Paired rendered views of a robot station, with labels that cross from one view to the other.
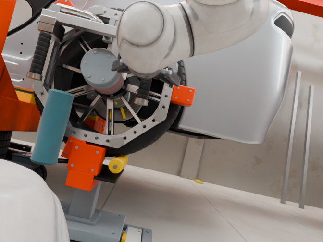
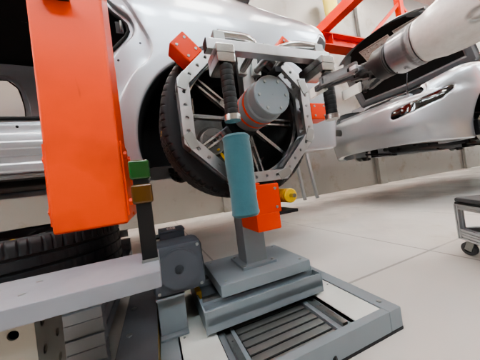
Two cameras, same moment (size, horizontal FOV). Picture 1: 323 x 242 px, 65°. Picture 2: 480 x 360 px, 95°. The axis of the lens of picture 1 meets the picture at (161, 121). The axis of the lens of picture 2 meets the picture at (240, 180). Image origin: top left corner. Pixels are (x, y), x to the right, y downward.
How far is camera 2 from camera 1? 66 cm
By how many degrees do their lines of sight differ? 20
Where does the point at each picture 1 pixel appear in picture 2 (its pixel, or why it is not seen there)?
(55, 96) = (240, 139)
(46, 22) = (226, 50)
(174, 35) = not seen: outside the picture
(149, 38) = not seen: outside the picture
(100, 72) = (276, 101)
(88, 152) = (267, 192)
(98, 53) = (267, 81)
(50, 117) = (245, 163)
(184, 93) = (320, 110)
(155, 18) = not seen: outside the picture
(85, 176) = (273, 215)
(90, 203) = (262, 243)
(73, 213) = (252, 261)
